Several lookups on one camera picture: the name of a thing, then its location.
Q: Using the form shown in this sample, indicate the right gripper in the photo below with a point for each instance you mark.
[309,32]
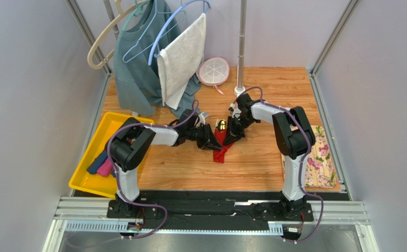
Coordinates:
[234,129]

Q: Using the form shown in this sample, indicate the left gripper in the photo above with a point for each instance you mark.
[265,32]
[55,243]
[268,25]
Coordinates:
[209,139]

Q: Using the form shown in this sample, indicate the gold spoon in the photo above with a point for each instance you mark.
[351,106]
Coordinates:
[221,125]

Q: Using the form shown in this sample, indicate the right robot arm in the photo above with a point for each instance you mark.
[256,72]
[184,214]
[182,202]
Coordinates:
[294,138]

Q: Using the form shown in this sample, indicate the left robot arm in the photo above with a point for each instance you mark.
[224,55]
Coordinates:
[128,146]

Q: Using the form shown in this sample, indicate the metal rack pole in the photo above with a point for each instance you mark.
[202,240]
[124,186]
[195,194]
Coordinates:
[110,13]
[240,88]

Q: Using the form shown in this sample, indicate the pink white mesh bag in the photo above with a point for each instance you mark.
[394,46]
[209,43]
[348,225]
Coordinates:
[214,72]

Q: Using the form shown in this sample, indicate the white towel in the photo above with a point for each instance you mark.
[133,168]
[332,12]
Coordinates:
[179,62]

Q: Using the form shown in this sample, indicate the floral tray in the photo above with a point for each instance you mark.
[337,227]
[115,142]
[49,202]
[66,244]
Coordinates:
[320,174]

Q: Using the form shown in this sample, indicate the teal sweatshirt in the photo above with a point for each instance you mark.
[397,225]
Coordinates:
[137,83]

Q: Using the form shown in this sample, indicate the pink cloth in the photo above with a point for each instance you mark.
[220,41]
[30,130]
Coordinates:
[106,169]

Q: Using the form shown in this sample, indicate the navy blue cloth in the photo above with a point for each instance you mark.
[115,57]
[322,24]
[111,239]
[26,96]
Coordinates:
[97,163]

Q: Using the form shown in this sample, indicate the yellow plastic bin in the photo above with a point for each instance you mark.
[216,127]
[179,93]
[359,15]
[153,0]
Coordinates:
[84,181]

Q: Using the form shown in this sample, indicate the blue hanger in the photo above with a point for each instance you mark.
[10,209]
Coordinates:
[154,47]

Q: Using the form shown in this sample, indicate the left metal rack pole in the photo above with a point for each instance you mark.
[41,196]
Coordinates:
[110,13]

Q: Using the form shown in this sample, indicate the green hanger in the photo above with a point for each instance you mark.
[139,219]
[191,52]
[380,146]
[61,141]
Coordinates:
[138,18]

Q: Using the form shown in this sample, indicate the beige hanger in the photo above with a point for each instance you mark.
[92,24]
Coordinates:
[102,50]

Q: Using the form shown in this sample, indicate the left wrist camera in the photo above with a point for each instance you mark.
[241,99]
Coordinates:
[201,120]

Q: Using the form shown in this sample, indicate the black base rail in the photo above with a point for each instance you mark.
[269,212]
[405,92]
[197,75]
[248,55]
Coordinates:
[209,210]

